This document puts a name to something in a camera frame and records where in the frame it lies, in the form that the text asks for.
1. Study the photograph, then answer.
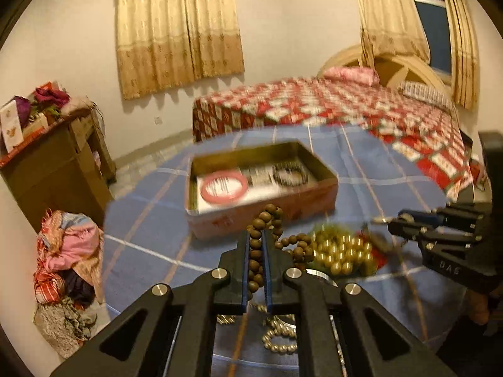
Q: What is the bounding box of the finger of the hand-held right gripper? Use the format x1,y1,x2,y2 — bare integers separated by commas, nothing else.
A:
387,223,479,245
396,203,485,226

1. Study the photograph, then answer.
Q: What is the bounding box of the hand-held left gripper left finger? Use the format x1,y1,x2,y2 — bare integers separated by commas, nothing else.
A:
49,231,252,377

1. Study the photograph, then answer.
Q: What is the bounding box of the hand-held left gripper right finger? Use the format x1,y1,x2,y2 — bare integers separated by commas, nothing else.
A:
261,231,458,377

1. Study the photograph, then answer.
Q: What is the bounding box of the pink metal tin box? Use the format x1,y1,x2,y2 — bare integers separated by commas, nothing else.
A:
185,141,339,240

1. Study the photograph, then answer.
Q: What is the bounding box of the brown wooden bead necklace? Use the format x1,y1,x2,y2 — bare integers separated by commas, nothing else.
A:
246,203,316,295

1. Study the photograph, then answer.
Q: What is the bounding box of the cream pearl necklace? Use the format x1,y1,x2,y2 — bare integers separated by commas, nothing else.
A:
216,302,300,355

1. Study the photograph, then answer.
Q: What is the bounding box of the gold bead necklace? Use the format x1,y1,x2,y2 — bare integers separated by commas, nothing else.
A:
308,223,380,278

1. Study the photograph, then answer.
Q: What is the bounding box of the pink bangle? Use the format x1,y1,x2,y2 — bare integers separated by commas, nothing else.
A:
200,170,249,206

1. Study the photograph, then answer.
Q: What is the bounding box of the white printed paper card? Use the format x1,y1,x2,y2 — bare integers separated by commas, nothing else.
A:
196,166,285,207

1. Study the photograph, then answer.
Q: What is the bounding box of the blue plaid tablecloth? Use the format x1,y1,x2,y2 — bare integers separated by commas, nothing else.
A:
100,125,472,377

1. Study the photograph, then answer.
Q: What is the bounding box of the striped pillow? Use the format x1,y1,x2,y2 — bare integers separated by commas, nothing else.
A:
396,80,455,111

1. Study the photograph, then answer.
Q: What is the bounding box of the red patterned bed blanket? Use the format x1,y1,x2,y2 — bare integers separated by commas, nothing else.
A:
192,76,487,202

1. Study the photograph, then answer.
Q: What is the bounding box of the cream wooden headboard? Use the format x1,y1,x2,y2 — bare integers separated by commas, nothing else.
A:
318,45,457,100

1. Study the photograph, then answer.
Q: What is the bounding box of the pink pillow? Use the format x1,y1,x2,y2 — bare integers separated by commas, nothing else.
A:
322,66,380,86

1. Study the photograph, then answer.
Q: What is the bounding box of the narrow beige curtain panel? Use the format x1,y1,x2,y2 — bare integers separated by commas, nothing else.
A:
432,0,481,110

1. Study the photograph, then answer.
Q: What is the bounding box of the pile of colourful clothes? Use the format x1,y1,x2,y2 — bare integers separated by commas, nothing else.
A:
33,208,105,359

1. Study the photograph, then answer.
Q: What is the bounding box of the window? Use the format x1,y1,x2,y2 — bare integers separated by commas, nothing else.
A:
404,0,453,84

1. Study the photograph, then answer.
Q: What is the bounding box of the beige curtain beside window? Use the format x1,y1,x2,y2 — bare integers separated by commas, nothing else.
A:
348,0,431,68

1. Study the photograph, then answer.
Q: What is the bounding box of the brown wooden desk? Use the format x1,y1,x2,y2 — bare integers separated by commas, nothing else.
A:
0,104,117,233

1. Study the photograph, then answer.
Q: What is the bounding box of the beige pink cloth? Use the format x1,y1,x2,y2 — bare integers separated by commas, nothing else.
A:
59,96,97,117

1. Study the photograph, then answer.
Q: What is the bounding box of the wide beige patterned curtain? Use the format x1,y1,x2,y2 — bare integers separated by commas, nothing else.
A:
116,0,245,101

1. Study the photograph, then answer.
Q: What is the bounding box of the beige cardboard box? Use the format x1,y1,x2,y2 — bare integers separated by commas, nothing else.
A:
21,112,50,135

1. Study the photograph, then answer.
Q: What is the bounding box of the magenta cloth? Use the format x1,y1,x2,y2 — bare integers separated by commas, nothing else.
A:
33,86,71,109

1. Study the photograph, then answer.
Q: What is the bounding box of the white printed box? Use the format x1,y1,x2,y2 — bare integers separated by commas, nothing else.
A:
0,100,26,154

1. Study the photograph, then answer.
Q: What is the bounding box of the purple cloth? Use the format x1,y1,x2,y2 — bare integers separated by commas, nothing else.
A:
12,95,33,122

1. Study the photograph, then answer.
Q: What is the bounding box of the black bead bracelet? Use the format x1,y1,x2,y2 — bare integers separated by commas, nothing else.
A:
273,164,307,185

